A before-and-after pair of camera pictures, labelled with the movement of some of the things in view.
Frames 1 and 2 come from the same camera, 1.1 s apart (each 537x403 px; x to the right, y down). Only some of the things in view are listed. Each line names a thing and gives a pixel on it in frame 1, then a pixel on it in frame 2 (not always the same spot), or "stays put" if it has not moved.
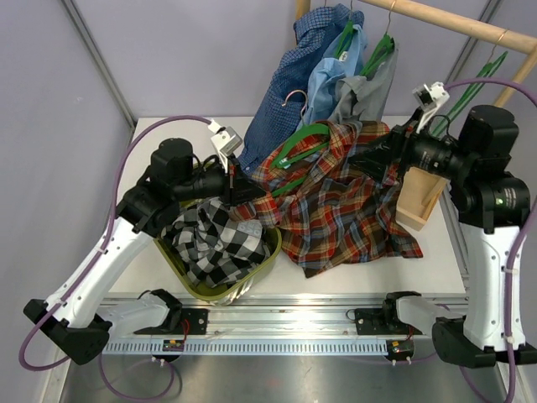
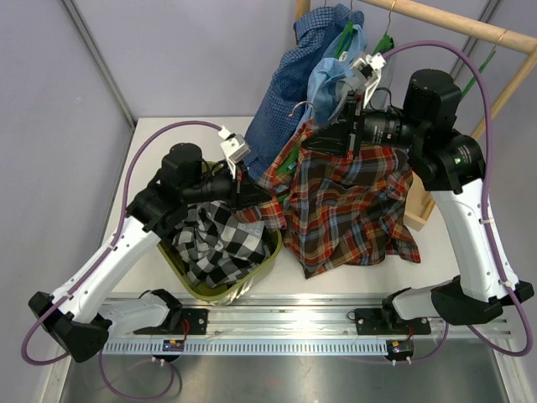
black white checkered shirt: (215, 244) stays put
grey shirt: (359, 100) stays put
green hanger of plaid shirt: (300, 156) to (291, 161)
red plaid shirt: (333, 211) stays put
